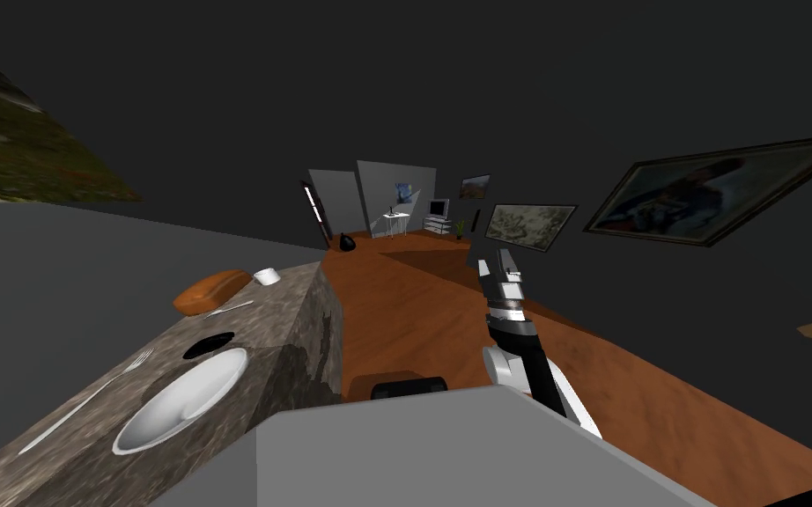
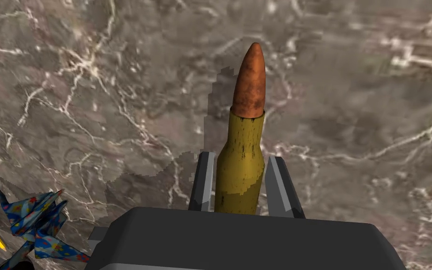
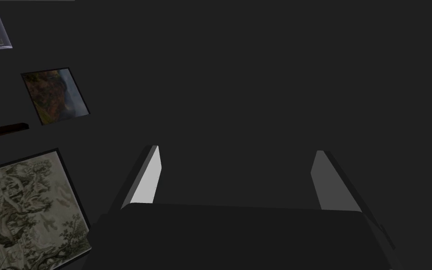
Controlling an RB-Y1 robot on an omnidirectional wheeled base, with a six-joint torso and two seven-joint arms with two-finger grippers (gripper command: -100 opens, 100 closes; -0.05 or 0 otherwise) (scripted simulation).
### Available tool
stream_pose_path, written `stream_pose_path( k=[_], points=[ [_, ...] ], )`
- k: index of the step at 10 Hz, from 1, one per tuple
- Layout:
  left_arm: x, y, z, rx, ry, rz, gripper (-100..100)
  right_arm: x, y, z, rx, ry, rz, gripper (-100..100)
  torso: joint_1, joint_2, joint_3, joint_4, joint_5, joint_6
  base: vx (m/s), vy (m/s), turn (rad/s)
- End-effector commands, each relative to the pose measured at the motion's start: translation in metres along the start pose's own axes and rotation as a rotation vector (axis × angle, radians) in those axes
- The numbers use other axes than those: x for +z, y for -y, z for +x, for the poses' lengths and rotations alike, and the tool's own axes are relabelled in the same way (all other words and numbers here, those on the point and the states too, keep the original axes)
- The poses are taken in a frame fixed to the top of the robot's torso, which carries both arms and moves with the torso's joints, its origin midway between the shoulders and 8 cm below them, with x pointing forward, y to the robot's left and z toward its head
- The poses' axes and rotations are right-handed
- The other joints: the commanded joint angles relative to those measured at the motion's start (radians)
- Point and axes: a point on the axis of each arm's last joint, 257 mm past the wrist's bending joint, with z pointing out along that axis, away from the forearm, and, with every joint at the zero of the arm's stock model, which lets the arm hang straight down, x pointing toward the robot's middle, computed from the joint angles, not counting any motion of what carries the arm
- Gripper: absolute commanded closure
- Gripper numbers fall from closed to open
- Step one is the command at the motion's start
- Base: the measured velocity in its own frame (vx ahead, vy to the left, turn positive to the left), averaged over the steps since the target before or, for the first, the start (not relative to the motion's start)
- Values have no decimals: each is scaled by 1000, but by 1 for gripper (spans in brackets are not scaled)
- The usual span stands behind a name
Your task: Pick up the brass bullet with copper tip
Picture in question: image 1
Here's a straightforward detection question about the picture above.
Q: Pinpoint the silver knife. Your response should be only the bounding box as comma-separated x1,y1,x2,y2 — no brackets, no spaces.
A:
202,299,255,320

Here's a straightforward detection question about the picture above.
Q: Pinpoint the white plate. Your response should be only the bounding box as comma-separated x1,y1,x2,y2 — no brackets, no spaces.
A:
112,347,249,456

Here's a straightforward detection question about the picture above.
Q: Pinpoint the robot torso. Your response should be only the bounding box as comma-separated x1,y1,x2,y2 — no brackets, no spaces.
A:
144,375,719,507

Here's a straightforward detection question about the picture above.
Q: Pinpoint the green hillside picture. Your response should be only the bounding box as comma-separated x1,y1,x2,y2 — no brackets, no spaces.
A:
0,31,144,205

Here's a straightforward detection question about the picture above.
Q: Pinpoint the small framed brown picture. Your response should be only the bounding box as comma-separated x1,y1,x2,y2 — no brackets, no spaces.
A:
458,173,492,202

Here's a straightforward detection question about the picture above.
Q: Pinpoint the brown bread loaf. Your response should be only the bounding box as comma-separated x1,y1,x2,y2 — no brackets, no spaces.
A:
171,268,255,318

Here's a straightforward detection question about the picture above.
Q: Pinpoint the framed grey landscape picture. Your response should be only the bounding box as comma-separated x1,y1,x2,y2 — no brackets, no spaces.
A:
483,203,579,254

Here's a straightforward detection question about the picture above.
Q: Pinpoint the silver fork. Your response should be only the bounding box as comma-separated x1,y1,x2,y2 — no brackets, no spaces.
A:
18,349,156,456

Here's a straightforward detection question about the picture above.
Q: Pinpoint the dark open door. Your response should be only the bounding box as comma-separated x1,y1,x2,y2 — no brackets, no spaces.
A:
299,180,334,248

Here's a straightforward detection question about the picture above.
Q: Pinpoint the black round bowl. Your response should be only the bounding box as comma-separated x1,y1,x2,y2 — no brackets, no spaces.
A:
181,331,237,361

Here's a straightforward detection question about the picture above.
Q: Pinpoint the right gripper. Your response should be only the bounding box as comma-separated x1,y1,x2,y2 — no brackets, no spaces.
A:
476,246,527,312

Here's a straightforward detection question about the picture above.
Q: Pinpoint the small white table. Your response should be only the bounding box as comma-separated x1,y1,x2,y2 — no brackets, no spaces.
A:
380,204,412,240

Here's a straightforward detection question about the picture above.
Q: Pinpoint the television on white stand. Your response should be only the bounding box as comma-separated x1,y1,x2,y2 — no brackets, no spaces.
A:
423,197,454,237

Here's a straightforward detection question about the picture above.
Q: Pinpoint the large framed portrait picture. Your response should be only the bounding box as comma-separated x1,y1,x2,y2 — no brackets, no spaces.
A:
581,131,812,248

